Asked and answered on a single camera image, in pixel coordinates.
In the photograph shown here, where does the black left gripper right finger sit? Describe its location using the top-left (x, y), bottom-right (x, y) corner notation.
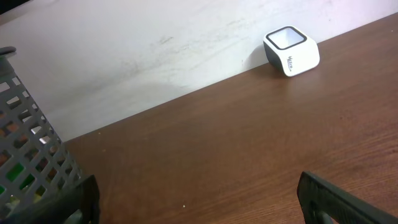
top-left (297, 171), bottom-right (397, 223)

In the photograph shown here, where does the white barcode scanner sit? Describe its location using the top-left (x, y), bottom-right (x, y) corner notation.
top-left (263, 26), bottom-right (320, 77)

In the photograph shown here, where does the grey perforated plastic basket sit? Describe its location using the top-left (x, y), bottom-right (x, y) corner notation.
top-left (1, 47), bottom-right (82, 220)

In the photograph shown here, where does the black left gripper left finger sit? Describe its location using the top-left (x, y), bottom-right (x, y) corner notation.
top-left (1, 175), bottom-right (100, 224)

